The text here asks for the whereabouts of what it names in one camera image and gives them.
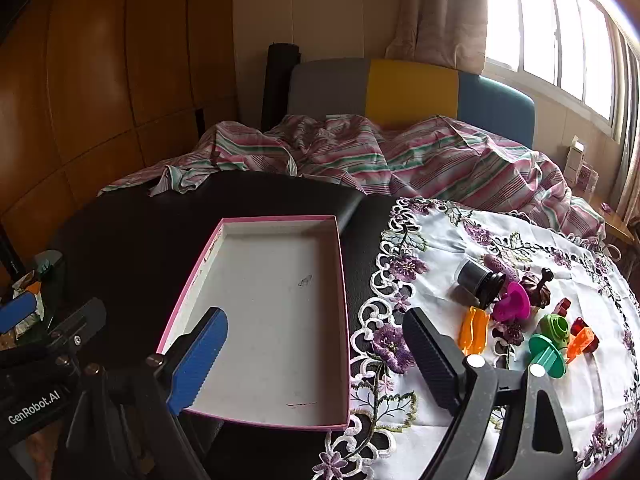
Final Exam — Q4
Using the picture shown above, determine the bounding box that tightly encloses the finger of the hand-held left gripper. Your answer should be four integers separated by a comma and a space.
0, 294, 42, 335
48, 298, 107, 351

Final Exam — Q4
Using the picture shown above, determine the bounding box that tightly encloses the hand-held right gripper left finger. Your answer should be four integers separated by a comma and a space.
55, 306, 229, 480

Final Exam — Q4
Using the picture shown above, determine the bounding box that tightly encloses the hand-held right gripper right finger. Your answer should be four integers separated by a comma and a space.
402, 306, 581, 480

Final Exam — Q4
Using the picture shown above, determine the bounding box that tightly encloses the yellow orange plastic clip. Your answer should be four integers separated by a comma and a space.
459, 306, 490, 356

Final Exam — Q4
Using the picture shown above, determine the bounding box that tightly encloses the pink-edged white tray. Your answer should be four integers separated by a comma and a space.
156, 215, 351, 432

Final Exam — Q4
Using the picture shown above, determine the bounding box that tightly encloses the black cylinder lens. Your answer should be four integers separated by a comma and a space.
455, 258, 507, 310

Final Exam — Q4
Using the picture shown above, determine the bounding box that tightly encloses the magenta plastic cup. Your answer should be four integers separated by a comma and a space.
491, 281, 532, 323

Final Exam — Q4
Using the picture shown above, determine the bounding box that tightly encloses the teal flanged plastic piece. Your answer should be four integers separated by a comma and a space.
528, 334, 568, 378

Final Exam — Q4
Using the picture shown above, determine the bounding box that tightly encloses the brown spinning top ornament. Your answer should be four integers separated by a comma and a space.
520, 268, 555, 308

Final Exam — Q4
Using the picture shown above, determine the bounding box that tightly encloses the light green plug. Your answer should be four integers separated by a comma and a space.
539, 313, 571, 348

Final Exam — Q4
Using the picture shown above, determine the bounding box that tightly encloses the orange plastic block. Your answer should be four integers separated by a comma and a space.
566, 327, 595, 363

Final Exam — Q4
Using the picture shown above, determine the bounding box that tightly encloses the dark red translucent piece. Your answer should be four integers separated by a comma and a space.
570, 317, 600, 353

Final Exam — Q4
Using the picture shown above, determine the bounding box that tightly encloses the embroidered floral tablecloth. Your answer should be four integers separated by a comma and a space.
312, 196, 640, 480

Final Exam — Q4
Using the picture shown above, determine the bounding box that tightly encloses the striped pink green blanket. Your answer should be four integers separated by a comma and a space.
98, 114, 608, 241

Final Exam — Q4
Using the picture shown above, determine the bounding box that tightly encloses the wooden nightstand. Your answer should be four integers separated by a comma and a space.
590, 195, 636, 261

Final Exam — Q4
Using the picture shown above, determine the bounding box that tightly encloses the pink purple carton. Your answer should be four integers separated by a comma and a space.
575, 165, 598, 193

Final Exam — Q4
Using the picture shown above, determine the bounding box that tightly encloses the white carton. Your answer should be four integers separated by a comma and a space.
565, 136, 586, 176

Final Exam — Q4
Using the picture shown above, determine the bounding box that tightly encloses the wooden wardrobe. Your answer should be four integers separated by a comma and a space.
0, 0, 238, 271

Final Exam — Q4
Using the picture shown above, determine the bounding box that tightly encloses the grey yellow blue headboard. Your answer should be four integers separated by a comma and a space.
286, 58, 536, 151

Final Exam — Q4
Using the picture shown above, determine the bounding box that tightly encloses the window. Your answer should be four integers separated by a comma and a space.
485, 0, 640, 136

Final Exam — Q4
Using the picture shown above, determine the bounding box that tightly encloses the beige patterned curtain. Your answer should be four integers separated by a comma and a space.
385, 0, 490, 75

